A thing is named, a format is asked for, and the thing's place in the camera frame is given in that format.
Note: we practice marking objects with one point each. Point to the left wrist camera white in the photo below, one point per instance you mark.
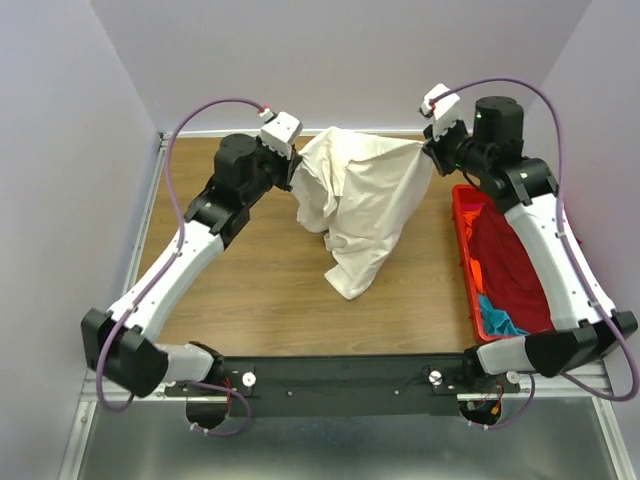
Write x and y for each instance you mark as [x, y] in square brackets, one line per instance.
[279, 132]

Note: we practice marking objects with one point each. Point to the white t shirt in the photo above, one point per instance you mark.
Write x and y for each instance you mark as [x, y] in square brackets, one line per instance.
[358, 191]

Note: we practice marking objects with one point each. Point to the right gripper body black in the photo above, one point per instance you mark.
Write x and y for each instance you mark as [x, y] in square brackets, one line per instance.
[451, 149]

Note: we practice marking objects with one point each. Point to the teal t shirt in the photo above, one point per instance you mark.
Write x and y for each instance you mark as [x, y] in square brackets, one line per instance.
[497, 322]

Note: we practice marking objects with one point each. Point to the orange t shirt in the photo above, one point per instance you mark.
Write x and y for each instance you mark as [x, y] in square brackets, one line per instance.
[470, 213]

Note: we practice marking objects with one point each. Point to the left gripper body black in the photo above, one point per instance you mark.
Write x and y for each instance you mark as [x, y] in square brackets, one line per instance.
[275, 170]

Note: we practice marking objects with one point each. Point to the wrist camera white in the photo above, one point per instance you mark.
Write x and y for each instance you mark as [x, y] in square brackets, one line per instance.
[279, 132]
[441, 107]

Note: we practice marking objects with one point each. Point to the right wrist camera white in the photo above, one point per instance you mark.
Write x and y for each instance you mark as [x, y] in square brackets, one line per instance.
[441, 107]

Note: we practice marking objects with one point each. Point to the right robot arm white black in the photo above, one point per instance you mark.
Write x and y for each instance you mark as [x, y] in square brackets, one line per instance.
[586, 325]

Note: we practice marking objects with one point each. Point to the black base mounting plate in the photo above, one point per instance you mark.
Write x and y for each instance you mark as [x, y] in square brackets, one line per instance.
[441, 384]

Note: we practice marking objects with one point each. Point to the aluminium table frame rail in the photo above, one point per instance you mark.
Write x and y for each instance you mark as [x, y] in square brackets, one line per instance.
[136, 234]

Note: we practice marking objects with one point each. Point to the dark red t shirt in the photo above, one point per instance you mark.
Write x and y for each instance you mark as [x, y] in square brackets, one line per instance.
[510, 281]

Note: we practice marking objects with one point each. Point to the red plastic bin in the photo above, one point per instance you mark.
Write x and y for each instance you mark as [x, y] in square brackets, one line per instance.
[462, 240]

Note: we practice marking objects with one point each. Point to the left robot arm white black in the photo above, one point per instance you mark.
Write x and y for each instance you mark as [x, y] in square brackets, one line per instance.
[120, 343]

